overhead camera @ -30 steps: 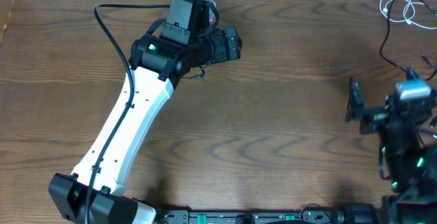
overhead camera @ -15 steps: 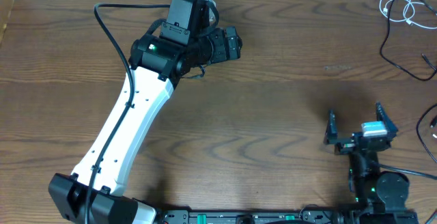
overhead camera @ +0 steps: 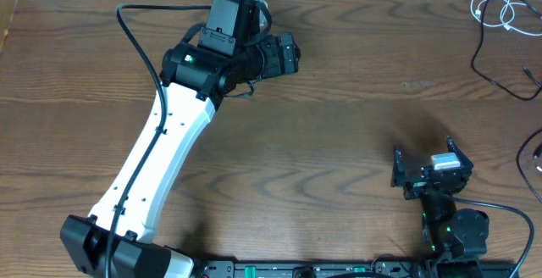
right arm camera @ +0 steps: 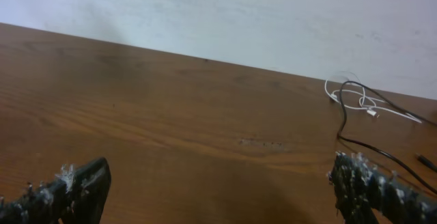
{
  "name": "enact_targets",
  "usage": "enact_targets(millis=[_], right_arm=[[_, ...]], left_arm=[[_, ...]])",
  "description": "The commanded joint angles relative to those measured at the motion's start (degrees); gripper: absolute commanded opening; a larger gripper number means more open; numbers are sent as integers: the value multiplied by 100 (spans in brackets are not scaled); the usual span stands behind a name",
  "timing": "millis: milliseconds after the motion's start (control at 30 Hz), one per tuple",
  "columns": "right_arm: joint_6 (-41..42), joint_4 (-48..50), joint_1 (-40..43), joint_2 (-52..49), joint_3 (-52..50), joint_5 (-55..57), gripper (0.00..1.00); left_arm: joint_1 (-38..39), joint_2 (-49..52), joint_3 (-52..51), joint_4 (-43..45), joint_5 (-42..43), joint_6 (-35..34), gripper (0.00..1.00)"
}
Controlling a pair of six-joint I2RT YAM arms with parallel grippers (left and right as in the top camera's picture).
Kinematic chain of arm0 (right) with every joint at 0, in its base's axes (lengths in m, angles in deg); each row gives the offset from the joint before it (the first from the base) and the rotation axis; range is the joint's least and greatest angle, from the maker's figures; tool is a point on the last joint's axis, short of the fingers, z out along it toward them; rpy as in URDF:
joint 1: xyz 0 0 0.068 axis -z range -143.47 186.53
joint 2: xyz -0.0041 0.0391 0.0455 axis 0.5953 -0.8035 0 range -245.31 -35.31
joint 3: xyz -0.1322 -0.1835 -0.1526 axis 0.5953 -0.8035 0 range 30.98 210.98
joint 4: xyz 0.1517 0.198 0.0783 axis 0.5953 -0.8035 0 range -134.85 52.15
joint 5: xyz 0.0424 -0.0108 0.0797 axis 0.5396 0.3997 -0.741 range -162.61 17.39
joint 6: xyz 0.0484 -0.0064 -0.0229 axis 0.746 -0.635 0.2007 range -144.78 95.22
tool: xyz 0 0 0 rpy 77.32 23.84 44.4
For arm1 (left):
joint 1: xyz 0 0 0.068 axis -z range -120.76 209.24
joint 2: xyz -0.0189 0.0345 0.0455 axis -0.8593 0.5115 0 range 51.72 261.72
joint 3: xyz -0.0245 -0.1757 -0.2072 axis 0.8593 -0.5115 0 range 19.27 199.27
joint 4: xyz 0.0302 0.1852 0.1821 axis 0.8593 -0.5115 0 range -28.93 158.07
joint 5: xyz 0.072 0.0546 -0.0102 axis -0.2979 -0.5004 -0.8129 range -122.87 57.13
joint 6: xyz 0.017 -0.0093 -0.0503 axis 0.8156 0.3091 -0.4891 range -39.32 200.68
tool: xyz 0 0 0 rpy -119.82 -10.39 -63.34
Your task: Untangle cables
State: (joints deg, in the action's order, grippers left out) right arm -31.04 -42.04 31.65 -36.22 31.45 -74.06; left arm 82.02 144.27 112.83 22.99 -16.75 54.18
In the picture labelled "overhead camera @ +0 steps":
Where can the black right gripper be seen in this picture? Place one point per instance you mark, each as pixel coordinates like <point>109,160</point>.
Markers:
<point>429,181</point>

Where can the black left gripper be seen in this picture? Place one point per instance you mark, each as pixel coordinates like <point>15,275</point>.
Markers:
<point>287,52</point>

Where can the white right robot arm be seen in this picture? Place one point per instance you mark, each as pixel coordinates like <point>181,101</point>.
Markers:
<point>456,236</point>

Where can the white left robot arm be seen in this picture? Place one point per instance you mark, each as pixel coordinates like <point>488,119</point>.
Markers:
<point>234,46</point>

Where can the cardboard box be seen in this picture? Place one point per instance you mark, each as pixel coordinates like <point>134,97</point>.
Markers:
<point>7,8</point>

